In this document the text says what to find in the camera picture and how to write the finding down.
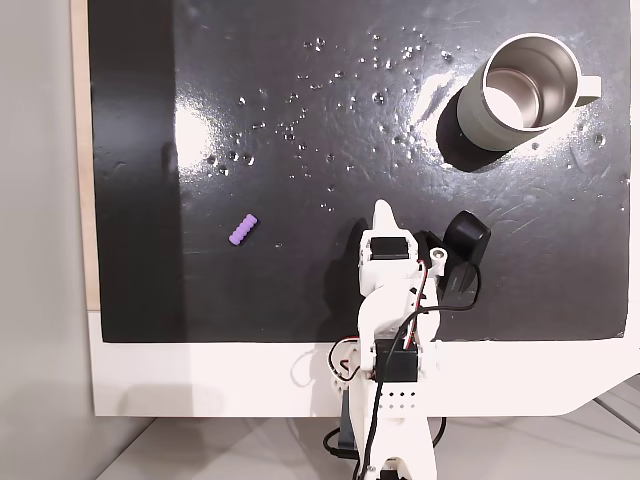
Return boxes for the purple ribbed pen grip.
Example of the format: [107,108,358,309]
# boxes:
[228,213,259,247]

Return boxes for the black rubber mat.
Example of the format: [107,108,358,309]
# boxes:
[87,0,632,345]

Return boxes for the pale green steel mug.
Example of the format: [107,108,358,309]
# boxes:
[455,32,603,152]

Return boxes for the red white servo wires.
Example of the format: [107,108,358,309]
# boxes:
[399,259,434,352]

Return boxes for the black power cable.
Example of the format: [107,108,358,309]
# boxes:
[321,413,449,464]

